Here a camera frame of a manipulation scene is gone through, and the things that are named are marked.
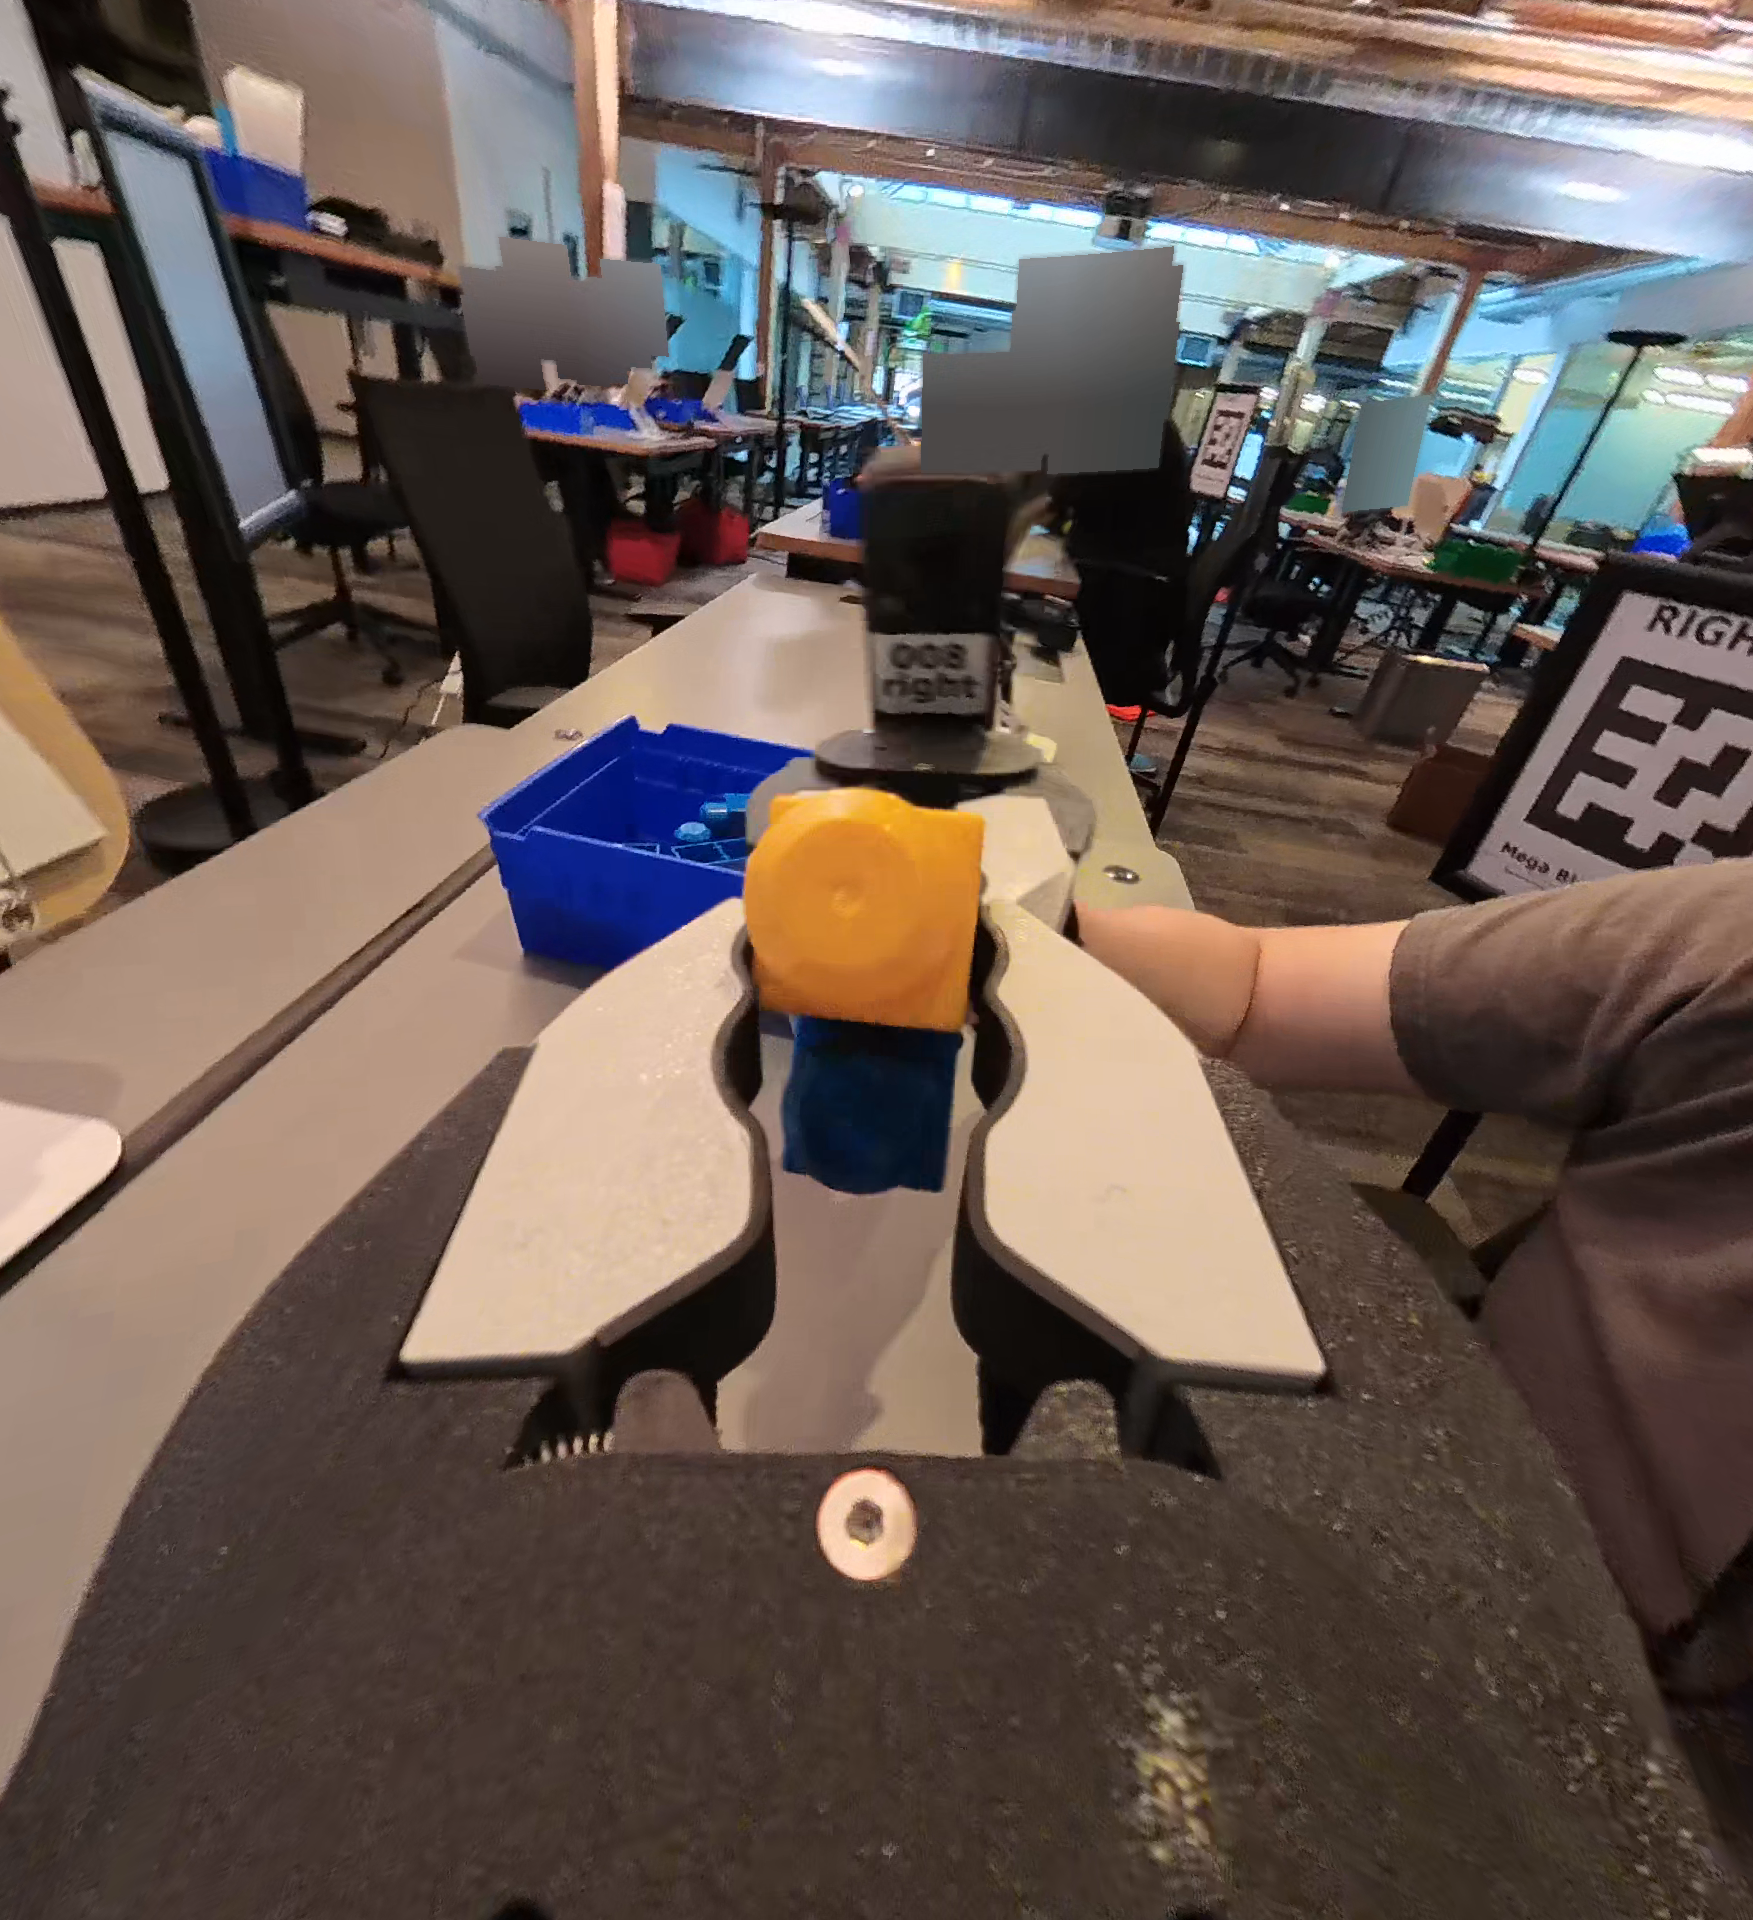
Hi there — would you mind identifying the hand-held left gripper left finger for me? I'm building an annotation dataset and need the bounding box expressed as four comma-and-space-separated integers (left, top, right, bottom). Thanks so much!
400, 899, 783, 1393

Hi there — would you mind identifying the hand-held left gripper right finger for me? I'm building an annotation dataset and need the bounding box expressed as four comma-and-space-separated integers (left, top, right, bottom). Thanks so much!
963, 895, 1332, 1396

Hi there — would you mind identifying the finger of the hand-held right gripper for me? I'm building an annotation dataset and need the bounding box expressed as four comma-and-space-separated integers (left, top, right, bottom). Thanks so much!
983, 790, 1077, 931
746, 763, 828, 845

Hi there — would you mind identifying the orange one-stud mega block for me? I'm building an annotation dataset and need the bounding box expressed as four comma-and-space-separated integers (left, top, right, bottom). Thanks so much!
744, 787, 987, 1036

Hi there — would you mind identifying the black framed marker sign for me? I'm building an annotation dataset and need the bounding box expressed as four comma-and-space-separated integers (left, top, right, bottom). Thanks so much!
1431, 555, 1753, 901
1194, 386, 1262, 498

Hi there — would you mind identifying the black swivel chair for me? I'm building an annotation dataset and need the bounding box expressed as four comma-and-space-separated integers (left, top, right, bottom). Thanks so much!
1353, 1177, 1555, 1322

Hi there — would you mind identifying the black office chair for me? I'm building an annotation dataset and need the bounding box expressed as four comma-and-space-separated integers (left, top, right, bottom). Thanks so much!
277, 352, 413, 683
351, 375, 593, 729

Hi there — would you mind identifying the brown cardboard box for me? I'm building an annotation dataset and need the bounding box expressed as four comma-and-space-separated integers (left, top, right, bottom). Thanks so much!
1387, 744, 1495, 841

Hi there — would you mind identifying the grey trash can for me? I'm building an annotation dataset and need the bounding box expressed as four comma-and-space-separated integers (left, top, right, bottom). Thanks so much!
1355, 649, 1485, 747

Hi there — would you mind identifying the black floor lamp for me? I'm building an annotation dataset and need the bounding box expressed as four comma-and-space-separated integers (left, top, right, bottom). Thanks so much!
1538, 326, 1689, 564

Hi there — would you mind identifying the instruction sheet board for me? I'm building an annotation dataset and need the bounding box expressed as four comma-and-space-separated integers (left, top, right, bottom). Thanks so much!
0, 510, 131, 993

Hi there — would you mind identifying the rolling whiteboard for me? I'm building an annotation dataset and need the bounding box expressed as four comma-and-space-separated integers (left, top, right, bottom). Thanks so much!
0, 0, 368, 877

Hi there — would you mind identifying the blue storage bin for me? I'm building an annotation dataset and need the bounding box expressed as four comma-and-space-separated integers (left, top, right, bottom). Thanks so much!
202, 151, 310, 231

